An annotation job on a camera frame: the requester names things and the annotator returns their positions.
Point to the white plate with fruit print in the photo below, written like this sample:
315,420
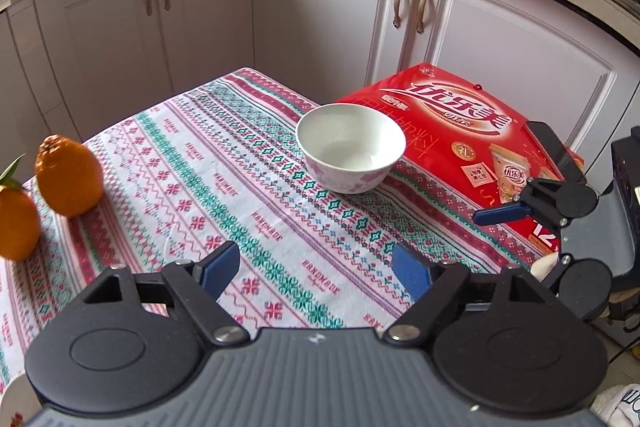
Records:
22,389

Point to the oblong orange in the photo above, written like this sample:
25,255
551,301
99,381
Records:
70,177

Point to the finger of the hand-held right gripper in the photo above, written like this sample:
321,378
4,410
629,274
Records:
502,213

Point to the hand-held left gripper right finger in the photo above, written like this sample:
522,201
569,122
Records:
410,272

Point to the white bowl with pink flowers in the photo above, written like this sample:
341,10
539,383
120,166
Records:
350,142

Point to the black smartphone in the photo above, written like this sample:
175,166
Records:
555,149

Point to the white bag with blue print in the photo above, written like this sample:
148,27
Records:
622,407

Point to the red printed gift box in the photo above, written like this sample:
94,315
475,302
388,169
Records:
450,117

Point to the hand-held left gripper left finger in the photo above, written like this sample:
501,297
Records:
220,267

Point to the patterned tablecloth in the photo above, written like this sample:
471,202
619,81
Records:
250,187

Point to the orange with leafy stem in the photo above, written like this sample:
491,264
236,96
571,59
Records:
15,222

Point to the white kitchen cabinet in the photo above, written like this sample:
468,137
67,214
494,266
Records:
325,7

